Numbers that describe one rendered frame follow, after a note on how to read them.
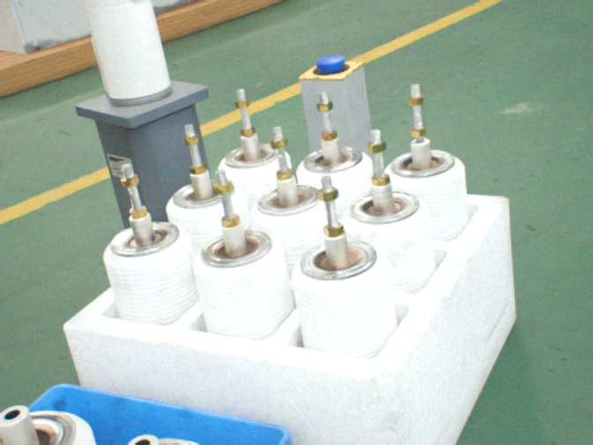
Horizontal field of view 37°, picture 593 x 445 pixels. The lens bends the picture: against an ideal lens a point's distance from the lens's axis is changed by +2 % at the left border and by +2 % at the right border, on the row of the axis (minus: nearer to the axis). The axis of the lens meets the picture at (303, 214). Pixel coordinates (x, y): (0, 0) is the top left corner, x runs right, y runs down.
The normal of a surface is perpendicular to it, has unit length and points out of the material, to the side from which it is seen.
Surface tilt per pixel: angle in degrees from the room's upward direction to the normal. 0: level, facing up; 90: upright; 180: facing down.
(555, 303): 0
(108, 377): 90
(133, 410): 88
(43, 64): 90
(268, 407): 90
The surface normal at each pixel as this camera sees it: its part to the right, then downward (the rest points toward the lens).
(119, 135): -0.66, 0.48
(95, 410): -0.45, 0.41
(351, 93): 0.88, 0.07
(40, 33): 0.70, 0.20
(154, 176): -0.04, 0.40
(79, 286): -0.15, -0.90
